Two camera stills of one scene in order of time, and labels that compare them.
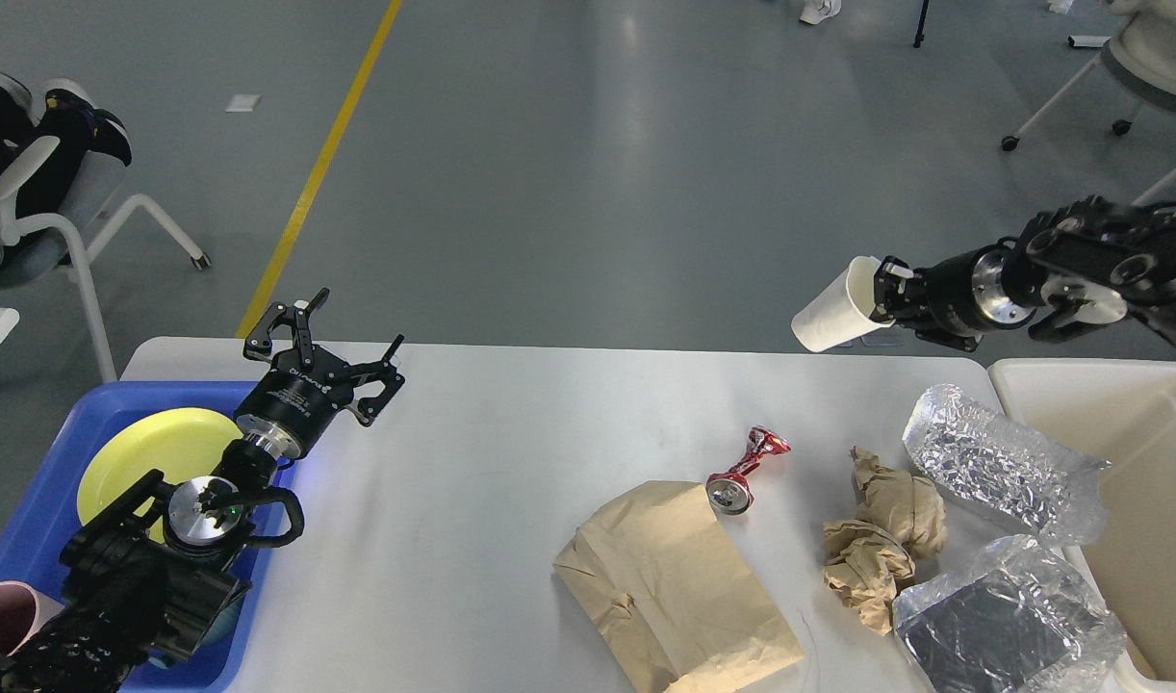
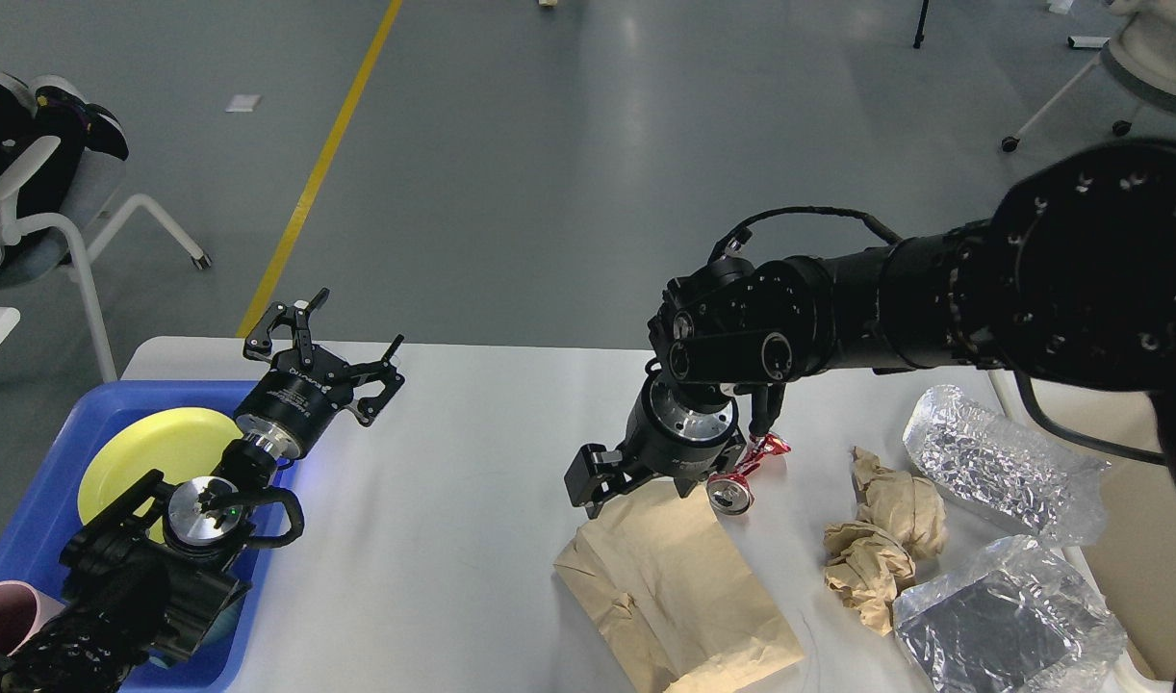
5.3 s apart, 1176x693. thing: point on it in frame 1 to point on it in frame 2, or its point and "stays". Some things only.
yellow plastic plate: (181, 444) stays
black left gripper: (287, 403) stays
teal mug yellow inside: (223, 626) stays
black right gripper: (963, 294) to (666, 436)
